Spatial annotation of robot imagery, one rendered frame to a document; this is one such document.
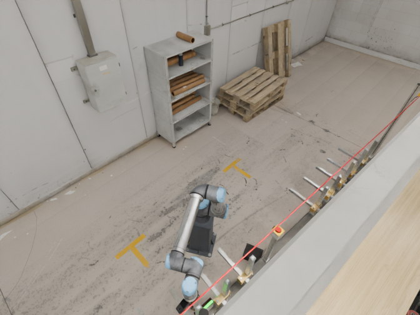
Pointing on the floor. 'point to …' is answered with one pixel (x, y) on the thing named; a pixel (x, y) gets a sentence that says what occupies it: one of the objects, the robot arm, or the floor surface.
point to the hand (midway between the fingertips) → (188, 305)
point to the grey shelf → (159, 51)
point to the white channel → (329, 232)
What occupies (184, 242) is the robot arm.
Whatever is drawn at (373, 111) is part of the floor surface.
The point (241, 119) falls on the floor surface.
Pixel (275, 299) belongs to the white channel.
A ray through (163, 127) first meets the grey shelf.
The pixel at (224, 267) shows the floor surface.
